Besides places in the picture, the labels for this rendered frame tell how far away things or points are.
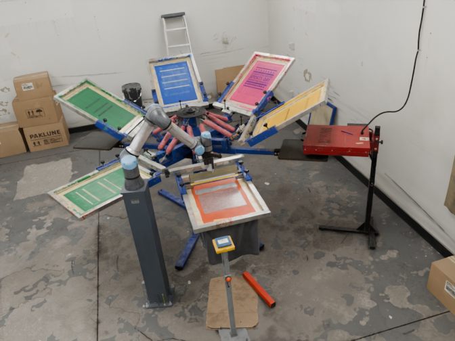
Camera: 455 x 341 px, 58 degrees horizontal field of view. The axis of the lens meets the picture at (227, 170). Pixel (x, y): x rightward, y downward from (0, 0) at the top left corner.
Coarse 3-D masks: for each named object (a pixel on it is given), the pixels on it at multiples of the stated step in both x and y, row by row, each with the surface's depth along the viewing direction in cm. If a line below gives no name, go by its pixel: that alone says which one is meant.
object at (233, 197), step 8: (216, 184) 351; (224, 184) 350; (224, 192) 339; (232, 192) 338; (240, 192) 337; (224, 200) 329; (232, 200) 328; (240, 200) 327; (248, 200) 326; (240, 208) 318; (248, 208) 317; (232, 216) 310
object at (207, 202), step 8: (208, 184) 353; (192, 192) 343; (216, 192) 340; (200, 200) 332; (208, 200) 331; (216, 200) 330; (200, 208) 322; (208, 208) 321; (216, 208) 320; (224, 208) 319; (208, 216) 313; (216, 216) 312; (224, 216) 311
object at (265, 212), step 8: (184, 176) 361; (248, 184) 340; (256, 192) 329; (184, 200) 328; (256, 200) 325; (264, 208) 309; (192, 216) 308; (240, 216) 303; (248, 216) 303; (256, 216) 303; (264, 216) 305; (192, 224) 300; (208, 224) 298; (216, 224) 297; (224, 224) 299; (232, 224) 301; (200, 232) 297
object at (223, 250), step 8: (216, 248) 280; (224, 248) 279; (232, 248) 280; (224, 256) 288; (224, 264) 291; (224, 272) 295; (232, 304) 312; (232, 312) 316; (232, 320) 321; (224, 328) 337; (232, 328) 325; (240, 328) 336; (224, 336) 330; (240, 336) 329; (248, 336) 328
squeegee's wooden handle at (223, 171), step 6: (222, 168) 345; (228, 168) 346; (234, 168) 347; (192, 174) 341; (198, 174) 341; (204, 174) 342; (210, 174) 343; (216, 174) 344; (222, 174) 345; (228, 174) 345; (192, 180) 340; (198, 180) 341
